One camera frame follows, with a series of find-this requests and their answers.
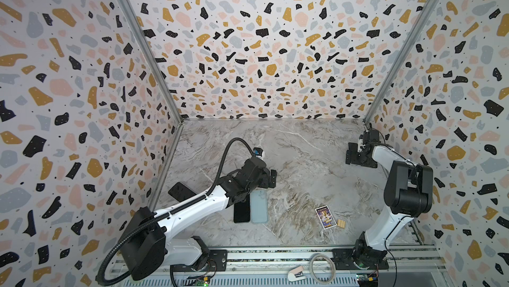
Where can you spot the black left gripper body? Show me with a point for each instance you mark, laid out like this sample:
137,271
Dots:
263,180

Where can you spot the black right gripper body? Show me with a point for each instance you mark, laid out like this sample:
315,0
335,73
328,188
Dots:
356,156

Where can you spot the pale green phone case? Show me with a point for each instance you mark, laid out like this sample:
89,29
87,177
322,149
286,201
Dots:
259,206

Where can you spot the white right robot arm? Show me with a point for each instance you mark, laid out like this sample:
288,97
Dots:
407,194

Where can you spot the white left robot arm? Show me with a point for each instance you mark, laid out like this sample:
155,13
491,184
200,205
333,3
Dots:
154,242

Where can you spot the black phone on table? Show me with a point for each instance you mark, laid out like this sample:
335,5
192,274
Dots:
180,192

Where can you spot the small wooden block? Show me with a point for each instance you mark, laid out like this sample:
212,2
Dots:
341,223

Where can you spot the purple playing card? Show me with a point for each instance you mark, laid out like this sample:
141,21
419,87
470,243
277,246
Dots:
325,216

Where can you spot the white pink stapler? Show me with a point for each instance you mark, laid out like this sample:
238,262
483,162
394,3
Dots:
296,274

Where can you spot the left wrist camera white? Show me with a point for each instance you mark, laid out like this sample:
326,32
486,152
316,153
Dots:
258,152

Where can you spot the aluminium corner post right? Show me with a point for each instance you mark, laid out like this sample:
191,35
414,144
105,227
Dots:
409,43

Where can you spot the aluminium corner post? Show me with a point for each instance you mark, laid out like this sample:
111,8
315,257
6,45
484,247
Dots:
138,34
409,43

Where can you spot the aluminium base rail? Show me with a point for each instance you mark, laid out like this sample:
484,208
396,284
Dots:
404,265

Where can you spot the aluminium corner post left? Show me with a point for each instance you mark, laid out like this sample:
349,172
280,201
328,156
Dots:
138,34

